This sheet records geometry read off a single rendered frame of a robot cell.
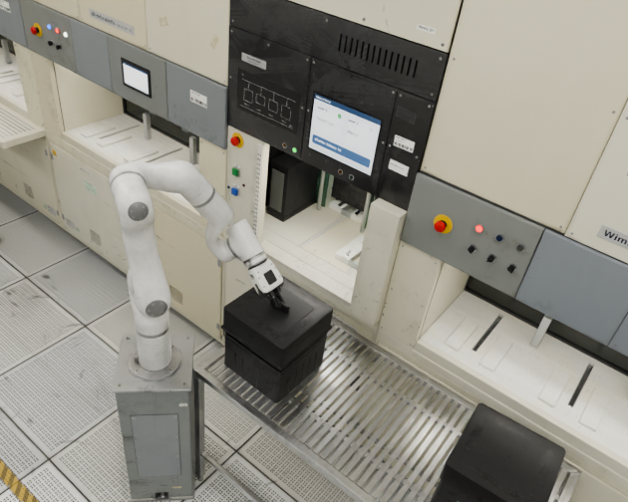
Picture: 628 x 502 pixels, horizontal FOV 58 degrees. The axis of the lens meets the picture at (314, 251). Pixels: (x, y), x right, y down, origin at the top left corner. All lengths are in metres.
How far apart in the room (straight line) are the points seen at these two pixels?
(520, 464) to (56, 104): 2.93
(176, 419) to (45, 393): 1.09
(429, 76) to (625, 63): 0.53
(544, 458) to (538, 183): 0.82
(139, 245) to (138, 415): 0.75
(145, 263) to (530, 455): 1.32
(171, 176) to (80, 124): 2.02
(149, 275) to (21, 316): 1.88
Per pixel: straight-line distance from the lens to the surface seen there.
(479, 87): 1.77
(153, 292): 1.90
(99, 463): 2.95
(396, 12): 1.85
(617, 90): 1.67
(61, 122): 3.64
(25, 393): 3.28
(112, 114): 3.81
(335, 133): 2.07
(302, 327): 1.98
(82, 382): 3.25
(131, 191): 1.69
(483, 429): 1.91
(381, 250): 2.08
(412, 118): 1.88
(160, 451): 2.49
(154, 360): 2.17
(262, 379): 2.10
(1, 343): 3.56
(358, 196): 2.79
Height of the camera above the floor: 2.45
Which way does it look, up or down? 37 degrees down
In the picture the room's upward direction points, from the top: 8 degrees clockwise
